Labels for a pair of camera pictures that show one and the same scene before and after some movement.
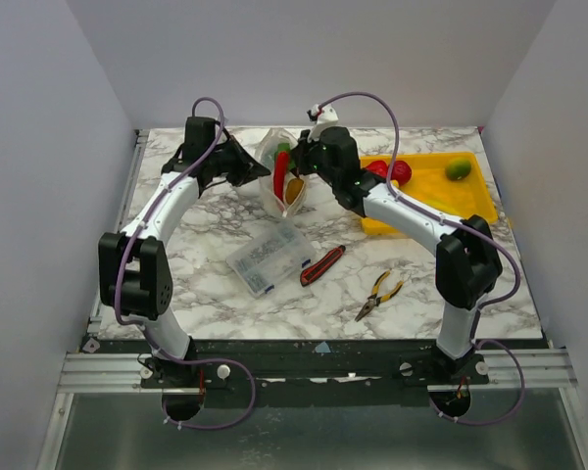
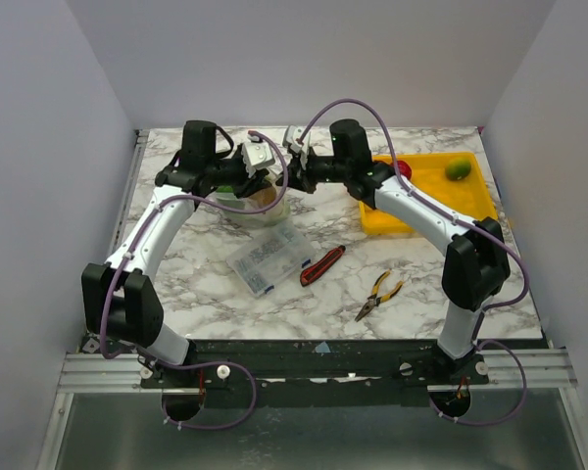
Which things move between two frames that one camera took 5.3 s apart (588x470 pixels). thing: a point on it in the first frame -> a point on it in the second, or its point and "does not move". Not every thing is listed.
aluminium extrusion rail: (520, 366) does not move
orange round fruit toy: (293, 188) -> (266, 196)
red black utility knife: (313, 272) does not move
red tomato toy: (401, 172) does not move
